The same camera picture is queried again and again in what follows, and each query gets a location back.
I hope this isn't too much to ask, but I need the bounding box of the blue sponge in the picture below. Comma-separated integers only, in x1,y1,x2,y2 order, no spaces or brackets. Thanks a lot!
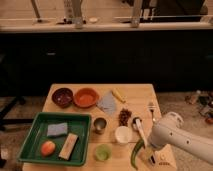
47,123,68,137

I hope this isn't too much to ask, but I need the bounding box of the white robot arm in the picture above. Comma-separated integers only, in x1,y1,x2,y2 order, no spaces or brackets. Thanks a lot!
145,112,213,165

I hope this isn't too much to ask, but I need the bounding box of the gray cloth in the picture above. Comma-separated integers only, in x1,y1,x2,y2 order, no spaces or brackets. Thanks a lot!
97,91,116,115

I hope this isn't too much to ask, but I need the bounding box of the green chili pepper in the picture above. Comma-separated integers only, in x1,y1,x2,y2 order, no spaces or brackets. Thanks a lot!
130,138,144,170

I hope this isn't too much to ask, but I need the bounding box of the orange peach fruit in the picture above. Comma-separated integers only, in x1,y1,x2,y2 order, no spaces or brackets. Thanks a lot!
40,141,56,156

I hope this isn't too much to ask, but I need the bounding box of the black office chair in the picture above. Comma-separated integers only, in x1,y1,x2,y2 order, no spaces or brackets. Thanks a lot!
0,54,33,131

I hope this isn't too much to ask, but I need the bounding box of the dark red grape bunch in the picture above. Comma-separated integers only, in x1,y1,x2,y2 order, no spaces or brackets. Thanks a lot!
119,109,132,126

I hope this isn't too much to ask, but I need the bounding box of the green plastic tray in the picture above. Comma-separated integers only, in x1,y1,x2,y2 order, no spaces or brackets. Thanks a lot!
18,112,92,167

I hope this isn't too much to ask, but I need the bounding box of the red orange bowl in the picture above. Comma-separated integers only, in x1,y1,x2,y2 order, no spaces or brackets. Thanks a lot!
73,88,99,108

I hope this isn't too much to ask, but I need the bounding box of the small metal cup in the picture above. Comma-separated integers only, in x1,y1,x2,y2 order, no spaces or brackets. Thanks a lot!
94,117,107,134

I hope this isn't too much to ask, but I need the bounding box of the dark maroon bowl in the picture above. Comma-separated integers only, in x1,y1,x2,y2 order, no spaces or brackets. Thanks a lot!
52,88,73,108

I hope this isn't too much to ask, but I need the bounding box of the tan wooden block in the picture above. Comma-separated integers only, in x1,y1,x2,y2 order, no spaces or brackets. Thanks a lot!
59,133,78,160

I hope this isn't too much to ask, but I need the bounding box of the silver fork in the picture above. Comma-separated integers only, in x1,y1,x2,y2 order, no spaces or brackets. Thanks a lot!
148,102,157,123

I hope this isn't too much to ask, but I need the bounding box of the green cup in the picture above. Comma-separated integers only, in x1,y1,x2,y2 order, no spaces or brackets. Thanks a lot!
95,144,111,162

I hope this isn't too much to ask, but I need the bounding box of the white cup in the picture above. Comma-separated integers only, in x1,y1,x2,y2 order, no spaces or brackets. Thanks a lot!
115,126,132,145

